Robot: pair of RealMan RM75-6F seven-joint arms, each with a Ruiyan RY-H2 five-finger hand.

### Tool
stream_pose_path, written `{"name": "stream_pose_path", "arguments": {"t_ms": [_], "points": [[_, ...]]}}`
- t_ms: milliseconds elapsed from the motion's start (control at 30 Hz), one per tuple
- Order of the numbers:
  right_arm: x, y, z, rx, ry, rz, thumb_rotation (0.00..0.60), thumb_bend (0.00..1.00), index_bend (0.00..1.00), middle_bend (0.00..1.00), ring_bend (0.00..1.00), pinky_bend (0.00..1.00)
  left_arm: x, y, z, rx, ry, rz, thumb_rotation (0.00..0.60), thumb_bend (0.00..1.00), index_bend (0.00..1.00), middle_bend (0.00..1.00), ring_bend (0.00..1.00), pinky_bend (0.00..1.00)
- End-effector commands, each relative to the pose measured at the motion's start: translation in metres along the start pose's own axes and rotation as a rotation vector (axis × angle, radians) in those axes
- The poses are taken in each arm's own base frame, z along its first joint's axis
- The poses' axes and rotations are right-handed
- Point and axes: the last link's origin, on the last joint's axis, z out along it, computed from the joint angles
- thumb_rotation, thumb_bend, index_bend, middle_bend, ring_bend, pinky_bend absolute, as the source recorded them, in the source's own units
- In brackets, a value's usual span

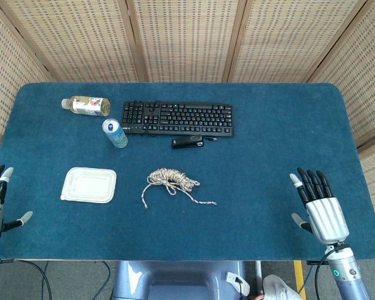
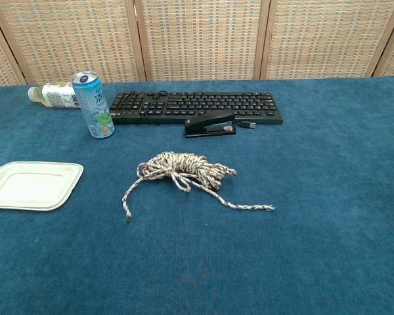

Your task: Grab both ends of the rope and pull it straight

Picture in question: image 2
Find woven wooden folding screen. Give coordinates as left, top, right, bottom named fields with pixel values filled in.
left=0, top=0, right=394, bottom=89

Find black computer keyboard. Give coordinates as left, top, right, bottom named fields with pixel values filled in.
left=108, top=91, right=284, bottom=126

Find black stapler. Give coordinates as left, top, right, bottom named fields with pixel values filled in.
left=183, top=113, right=237, bottom=139

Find white plastic tray lid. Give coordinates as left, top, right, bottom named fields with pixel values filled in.
left=0, top=161, right=85, bottom=212

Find braided white brown rope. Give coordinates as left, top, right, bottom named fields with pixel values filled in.
left=121, top=151, right=276, bottom=223

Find clear plastic tea bottle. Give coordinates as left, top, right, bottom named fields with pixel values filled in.
left=27, top=82, right=83, bottom=109

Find blue drink can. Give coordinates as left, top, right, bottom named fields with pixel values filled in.
left=71, top=70, right=116, bottom=139

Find blue carpet table cover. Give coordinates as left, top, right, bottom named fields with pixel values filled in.
left=0, top=75, right=394, bottom=315

